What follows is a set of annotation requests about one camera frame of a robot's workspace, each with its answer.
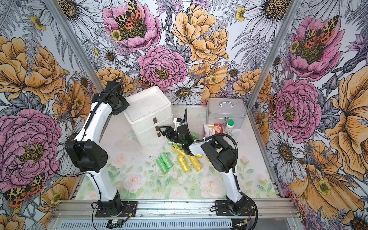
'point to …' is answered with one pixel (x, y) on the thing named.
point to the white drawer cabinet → (149, 109)
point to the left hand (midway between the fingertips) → (124, 111)
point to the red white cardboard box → (210, 130)
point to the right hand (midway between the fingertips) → (159, 132)
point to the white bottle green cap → (230, 126)
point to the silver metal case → (219, 111)
